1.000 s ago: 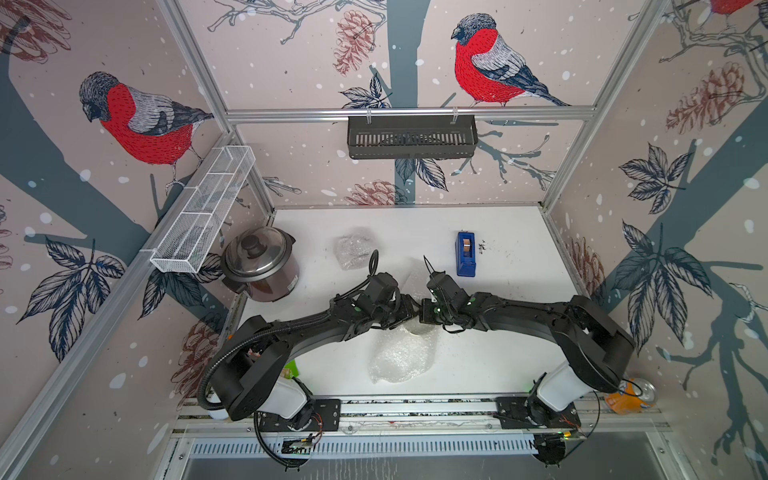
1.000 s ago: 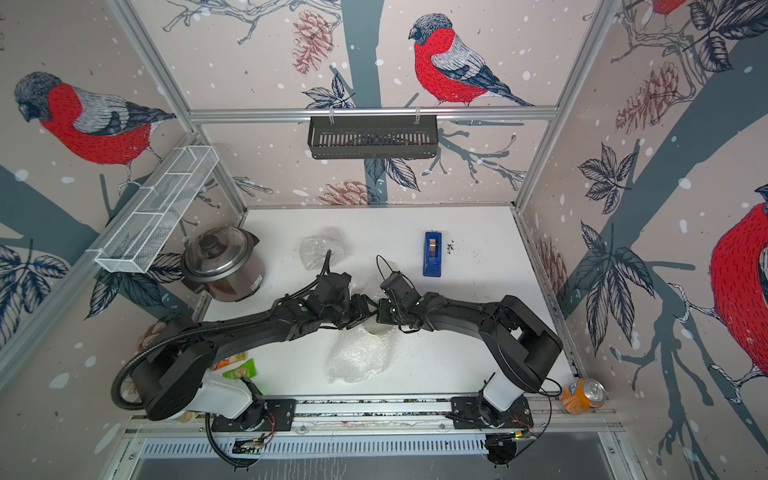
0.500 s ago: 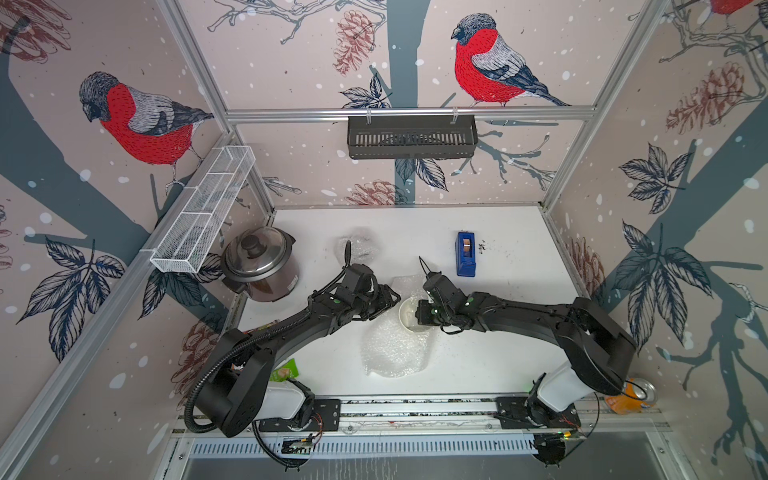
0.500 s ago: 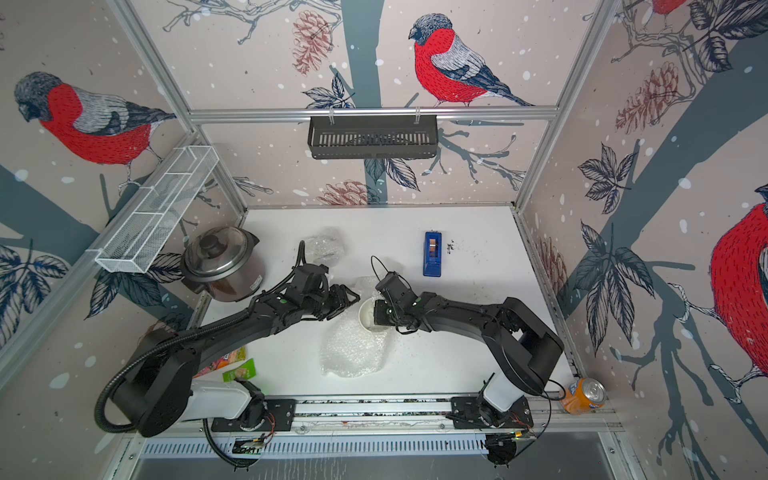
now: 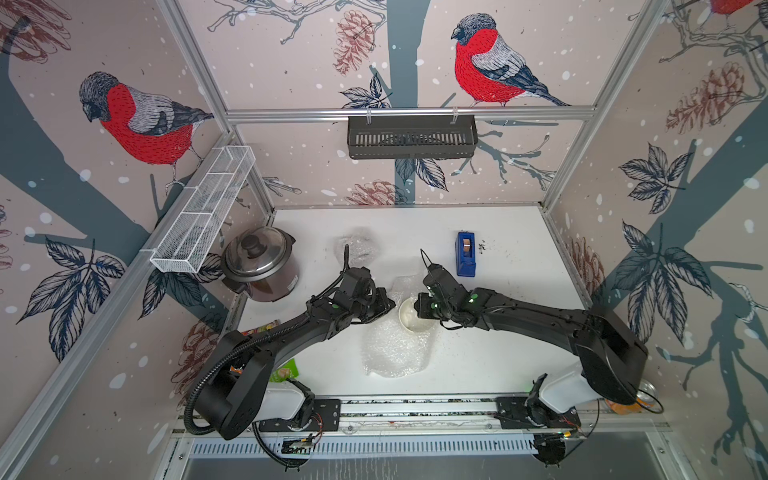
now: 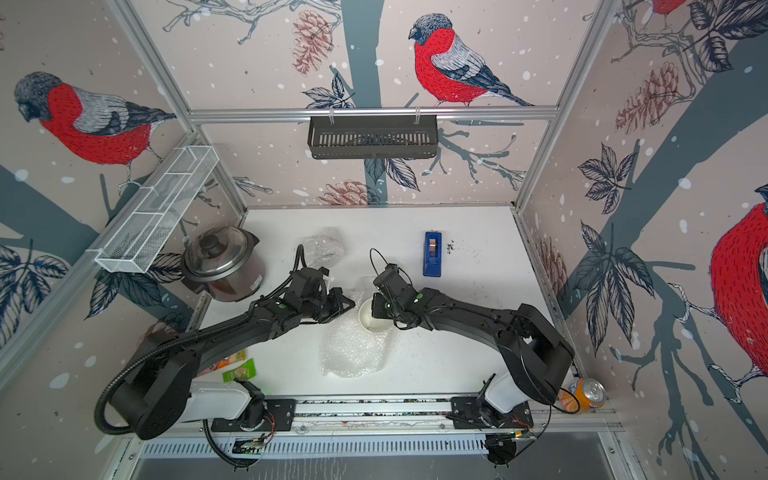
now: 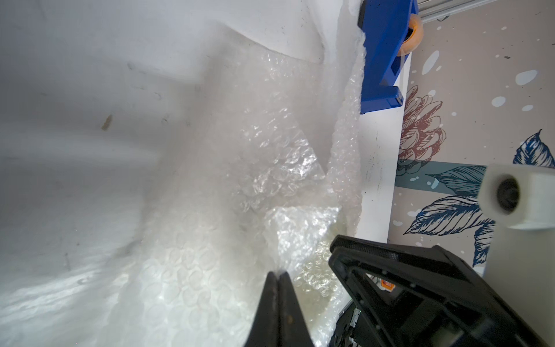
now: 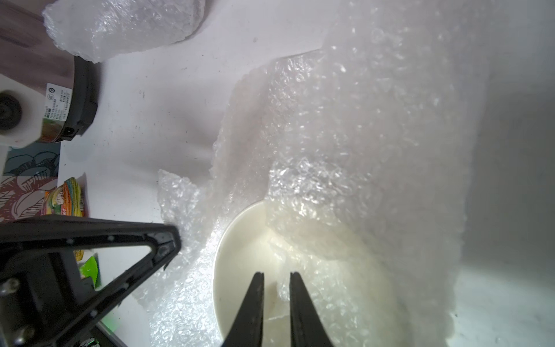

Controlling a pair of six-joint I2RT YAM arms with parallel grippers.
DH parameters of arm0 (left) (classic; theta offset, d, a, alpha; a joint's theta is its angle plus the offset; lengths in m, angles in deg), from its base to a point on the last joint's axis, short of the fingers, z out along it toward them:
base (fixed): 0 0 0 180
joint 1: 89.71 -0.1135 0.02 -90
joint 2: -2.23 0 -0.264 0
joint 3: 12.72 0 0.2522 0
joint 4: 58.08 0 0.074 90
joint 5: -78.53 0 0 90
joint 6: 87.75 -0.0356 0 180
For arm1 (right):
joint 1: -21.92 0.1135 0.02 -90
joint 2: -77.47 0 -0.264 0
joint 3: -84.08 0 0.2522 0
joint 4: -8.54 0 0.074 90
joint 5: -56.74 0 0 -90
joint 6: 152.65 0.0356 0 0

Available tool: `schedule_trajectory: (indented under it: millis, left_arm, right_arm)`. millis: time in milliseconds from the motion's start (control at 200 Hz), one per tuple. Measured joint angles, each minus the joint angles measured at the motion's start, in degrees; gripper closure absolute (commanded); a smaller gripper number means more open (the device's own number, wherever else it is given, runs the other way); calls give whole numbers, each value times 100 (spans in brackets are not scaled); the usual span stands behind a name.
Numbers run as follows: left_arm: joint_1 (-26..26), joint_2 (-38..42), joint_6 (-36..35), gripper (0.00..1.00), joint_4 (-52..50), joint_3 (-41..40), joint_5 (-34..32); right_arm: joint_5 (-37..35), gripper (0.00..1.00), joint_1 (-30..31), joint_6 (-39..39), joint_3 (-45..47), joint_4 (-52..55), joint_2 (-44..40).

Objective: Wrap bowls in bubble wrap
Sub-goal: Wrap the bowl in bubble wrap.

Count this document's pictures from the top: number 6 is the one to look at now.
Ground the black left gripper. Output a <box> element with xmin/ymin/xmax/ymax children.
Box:
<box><xmin>301</xmin><ymin>287</ymin><xmax>359</xmax><ymax>323</ymax></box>

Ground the cream ceramic bowl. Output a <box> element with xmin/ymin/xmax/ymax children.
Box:
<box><xmin>358</xmin><ymin>298</ymin><xmax>393</xmax><ymax>333</ymax></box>

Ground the bubble wrap sheet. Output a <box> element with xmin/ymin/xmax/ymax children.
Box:
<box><xmin>302</xmin><ymin>228</ymin><xmax>346</xmax><ymax>269</ymax></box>
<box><xmin>319</xmin><ymin>277</ymin><xmax>395</xmax><ymax>379</ymax></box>

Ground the blue tape dispenser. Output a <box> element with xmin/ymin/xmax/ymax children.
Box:
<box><xmin>422</xmin><ymin>231</ymin><xmax>442</xmax><ymax>277</ymax></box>

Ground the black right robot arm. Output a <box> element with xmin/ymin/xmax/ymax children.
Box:
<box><xmin>372</xmin><ymin>264</ymin><xmax>574</xmax><ymax>414</ymax></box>

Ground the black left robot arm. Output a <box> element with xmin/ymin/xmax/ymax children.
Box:
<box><xmin>93</xmin><ymin>267</ymin><xmax>355</xmax><ymax>440</ymax></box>

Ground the green snack packet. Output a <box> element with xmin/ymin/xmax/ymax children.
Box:
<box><xmin>222</xmin><ymin>359</ymin><xmax>257</xmax><ymax>383</ymax></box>

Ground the steel rice cooker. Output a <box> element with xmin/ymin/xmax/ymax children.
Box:
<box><xmin>180</xmin><ymin>226</ymin><xmax>266</xmax><ymax>302</ymax></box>

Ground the small circuit board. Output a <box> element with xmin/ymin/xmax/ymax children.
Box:
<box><xmin>232</xmin><ymin>439</ymin><xmax>268</xmax><ymax>455</ymax></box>

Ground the orange soda can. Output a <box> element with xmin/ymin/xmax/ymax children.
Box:
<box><xmin>569</xmin><ymin>378</ymin><xmax>606</xmax><ymax>412</ymax></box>

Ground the aluminium mounting rail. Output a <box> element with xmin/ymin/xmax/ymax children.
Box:
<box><xmin>128</xmin><ymin>392</ymin><xmax>625</xmax><ymax>436</ymax></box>

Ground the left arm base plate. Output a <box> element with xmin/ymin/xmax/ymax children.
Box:
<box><xmin>210</xmin><ymin>398</ymin><xmax>297</xmax><ymax>433</ymax></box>

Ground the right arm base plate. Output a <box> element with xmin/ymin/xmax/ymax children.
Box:
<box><xmin>446</xmin><ymin>396</ymin><xmax>534</xmax><ymax>430</ymax></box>

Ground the black hanging wire basket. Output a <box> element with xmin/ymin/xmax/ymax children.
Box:
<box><xmin>307</xmin><ymin>115</ymin><xmax>439</xmax><ymax>160</ymax></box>

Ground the white mesh wall shelf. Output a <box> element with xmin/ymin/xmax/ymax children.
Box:
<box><xmin>95</xmin><ymin>145</ymin><xmax>219</xmax><ymax>273</ymax></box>

